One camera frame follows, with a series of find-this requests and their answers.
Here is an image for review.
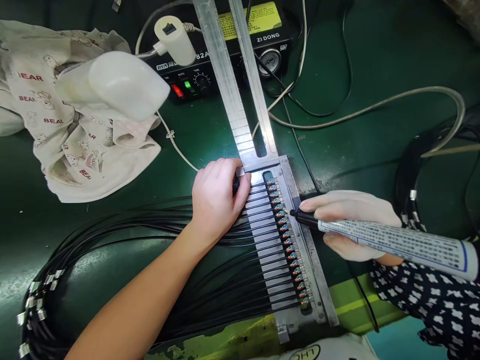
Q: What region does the person's right hand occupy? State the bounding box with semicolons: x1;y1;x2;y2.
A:
298;189;404;263

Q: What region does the person's left hand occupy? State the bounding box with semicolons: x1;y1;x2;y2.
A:
191;157;253;244

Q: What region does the white glue tube black nozzle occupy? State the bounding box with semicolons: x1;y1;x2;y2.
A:
288;208;480;282

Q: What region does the long aluminium cable jig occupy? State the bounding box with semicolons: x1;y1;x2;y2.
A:
192;0;341;344

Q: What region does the yellow-green tape patch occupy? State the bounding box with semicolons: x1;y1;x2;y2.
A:
145;272;410;360

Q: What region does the thin wooden stick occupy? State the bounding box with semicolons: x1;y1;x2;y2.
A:
419;143;480;159

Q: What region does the black glue dispenser controller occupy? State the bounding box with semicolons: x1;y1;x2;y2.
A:
154;0;296;107

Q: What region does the white gooseneck lamp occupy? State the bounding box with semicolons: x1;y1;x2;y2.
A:
55;14;198;123

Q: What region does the white plastic bag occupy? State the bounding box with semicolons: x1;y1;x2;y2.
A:
276;332;380;360

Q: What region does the printed white cloth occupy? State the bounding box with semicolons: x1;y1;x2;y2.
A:
0;19;163;204

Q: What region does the coil of black cables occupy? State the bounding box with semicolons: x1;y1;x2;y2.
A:
392;119;480;234

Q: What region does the thin white lamp cord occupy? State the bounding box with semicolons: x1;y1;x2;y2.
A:
155;110;200;173

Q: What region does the row of coloured wire connectors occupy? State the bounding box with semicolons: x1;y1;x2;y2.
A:
263;177;314;313

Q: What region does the bundle of black cables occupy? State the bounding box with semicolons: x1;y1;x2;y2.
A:
16;179;305;360

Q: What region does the clear plastic air hose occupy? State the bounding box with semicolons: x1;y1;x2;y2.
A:
266;86;467;154

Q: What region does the thin black cord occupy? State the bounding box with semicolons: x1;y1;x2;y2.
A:
245;0;355;118

